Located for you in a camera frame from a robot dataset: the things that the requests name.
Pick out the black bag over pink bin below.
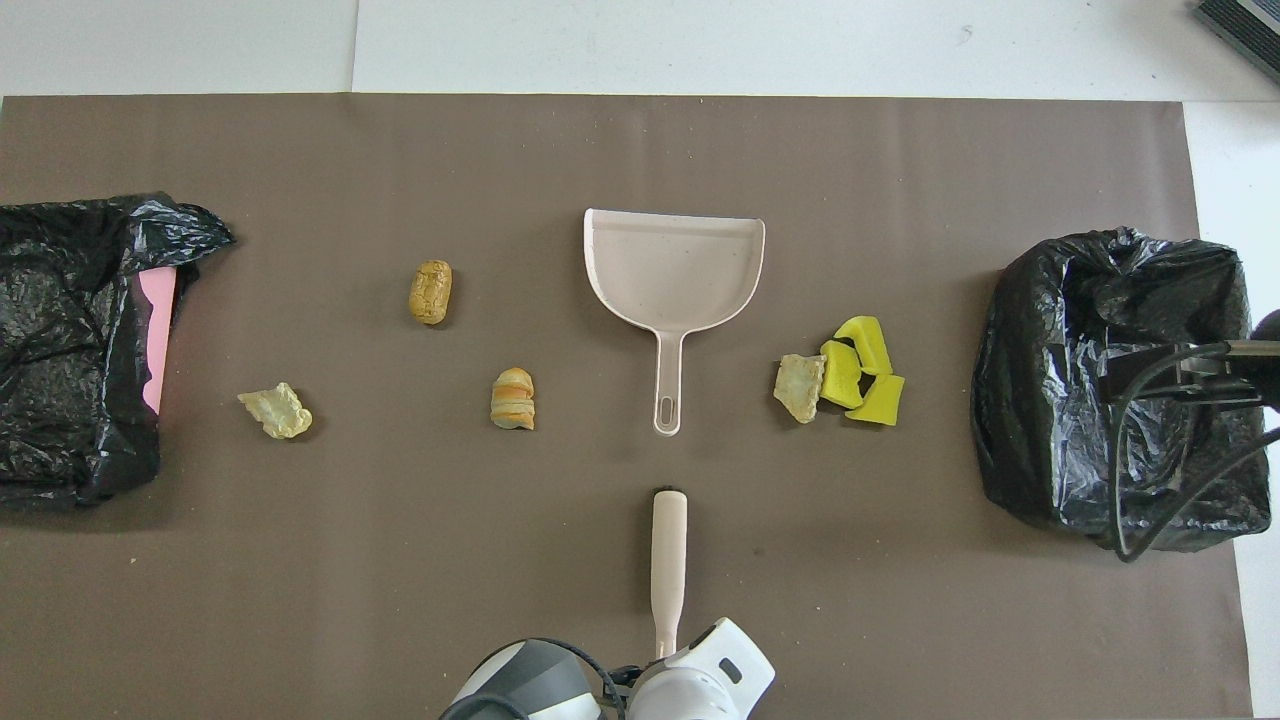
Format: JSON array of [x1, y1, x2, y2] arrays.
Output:
[[0, 192, 236, 509]]

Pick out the black plastic trash bag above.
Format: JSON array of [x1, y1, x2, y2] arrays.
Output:
[[970, 227, 1273, 554]]

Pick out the yellow sponge piece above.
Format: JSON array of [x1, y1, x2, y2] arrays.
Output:
[[819, 340, 865, 411], [833, 316, 894, 378], [845, 374, 907, 428]]

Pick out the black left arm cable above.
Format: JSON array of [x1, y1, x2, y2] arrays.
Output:
[[445, 638, 641, 720]]

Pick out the pink plastic bin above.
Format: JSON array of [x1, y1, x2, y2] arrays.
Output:
[[138, 268, 179, 414]]

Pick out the pale beige toy pastry chunk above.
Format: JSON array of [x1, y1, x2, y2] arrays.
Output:
[[773, 353, 827, 425]]

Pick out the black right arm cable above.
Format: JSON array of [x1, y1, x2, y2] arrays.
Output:
[[1106, 340, 1280, 563]]

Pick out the brown toy bread roll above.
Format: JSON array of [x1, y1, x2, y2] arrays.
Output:
[[408, 259, 453, 326]]

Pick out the pale crinkled toy pastry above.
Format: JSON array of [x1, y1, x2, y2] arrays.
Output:
[[237, 382, 314, 440]]

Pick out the brown paper table mat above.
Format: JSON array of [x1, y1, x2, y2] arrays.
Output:
[[0, 93, 1256, 720]]

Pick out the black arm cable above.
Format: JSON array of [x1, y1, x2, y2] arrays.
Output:
[[445, 638, 641, 720], [1106, 340, 1280, 563]]

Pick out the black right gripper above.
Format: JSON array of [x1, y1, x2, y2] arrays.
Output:
[[1100, 308, 1280, 411]]

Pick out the beige hand brush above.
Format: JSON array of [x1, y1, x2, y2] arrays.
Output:
[[650, 489, 690, 661]]

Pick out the beige plastic dustpan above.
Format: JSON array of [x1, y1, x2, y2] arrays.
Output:
[[583, 208, 767, 437]]

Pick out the dark ribbed device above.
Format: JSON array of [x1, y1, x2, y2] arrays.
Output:
[[1192, 0, 1280, 86]]

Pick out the orange striped toy croissant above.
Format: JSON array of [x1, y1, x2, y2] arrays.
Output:
[[490, 367, 536, 432]]

